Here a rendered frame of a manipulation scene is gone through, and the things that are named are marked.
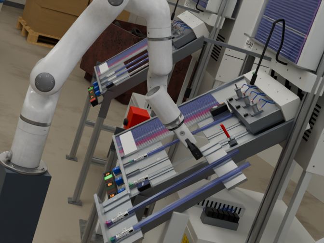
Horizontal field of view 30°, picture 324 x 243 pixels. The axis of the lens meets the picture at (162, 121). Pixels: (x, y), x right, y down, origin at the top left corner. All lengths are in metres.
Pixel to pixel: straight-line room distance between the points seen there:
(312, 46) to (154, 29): 0.58
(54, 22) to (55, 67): 5.99
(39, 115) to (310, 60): 1.02
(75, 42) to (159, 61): 0.31
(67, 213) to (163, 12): 1.85
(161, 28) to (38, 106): 0.53
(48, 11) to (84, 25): 5.92
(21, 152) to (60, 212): 1.43
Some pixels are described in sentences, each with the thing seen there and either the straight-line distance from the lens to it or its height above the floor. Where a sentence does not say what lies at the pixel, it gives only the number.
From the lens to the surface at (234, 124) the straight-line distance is 2.54.
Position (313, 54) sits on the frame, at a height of 1.45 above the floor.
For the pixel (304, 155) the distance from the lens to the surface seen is 2.50.
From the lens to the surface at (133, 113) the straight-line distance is 3.26.
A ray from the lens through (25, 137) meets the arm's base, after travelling 2.30.
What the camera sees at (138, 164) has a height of 0.76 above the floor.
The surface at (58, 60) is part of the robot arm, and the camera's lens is 2.20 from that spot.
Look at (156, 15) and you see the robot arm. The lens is 2.20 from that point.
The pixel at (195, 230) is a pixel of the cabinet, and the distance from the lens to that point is 2.51.
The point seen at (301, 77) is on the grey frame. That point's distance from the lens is 2.34.
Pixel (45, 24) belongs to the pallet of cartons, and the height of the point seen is 0.28.
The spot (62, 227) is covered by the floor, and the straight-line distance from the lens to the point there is 3.55.
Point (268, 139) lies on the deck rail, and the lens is 2.36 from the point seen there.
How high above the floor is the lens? 1.61
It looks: 15 degrees down
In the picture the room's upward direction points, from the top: 19 degrees clockwise
